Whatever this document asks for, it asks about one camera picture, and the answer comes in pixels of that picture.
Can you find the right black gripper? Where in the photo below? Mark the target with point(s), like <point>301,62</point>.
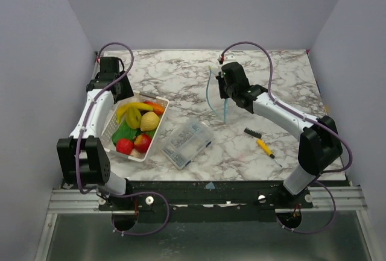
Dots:
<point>225,89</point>

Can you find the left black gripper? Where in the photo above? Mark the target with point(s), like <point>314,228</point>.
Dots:
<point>126,92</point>

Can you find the clear zip top bag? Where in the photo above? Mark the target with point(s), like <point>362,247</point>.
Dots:
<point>223,109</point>

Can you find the green leafy vegetable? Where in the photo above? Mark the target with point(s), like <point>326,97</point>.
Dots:
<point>124,131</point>

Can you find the yellow lemon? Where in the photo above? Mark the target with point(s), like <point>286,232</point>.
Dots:
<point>149,121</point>

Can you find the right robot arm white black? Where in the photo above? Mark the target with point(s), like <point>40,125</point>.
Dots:
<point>318,144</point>

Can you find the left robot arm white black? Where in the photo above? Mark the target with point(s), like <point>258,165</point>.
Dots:
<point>82,157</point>

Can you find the yellow banana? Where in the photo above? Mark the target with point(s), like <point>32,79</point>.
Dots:
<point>120,111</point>

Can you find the black bit holder strip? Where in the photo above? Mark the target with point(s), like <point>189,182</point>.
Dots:
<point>253,133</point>

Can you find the orange red mango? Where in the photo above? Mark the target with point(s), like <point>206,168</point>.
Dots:
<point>158,109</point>

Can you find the clear plastic screw box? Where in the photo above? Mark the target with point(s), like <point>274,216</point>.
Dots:
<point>186,142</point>

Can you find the red strawberry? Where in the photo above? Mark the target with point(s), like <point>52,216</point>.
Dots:
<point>124,146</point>

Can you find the red yellow apple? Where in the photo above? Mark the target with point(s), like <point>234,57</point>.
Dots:
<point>142,143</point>

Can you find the white garlic bulb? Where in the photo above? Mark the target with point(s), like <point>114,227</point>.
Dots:
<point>136,154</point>

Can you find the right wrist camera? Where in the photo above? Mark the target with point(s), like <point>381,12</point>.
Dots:
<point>226,59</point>

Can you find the yellow handled screwdriver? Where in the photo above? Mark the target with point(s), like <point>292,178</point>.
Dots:
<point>268,152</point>

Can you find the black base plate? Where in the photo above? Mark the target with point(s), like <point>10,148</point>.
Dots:
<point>205,196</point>

